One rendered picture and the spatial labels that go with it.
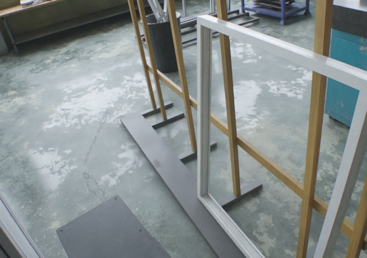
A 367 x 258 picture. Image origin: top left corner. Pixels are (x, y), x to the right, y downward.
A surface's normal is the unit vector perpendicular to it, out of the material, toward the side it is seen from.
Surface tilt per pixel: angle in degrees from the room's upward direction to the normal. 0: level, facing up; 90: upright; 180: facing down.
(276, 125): 0
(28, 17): 90
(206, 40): 90
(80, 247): 0
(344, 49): 90
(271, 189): 0
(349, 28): 90
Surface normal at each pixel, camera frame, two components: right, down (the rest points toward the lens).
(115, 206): -0.15, -0.84
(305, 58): -0.89, 0.24
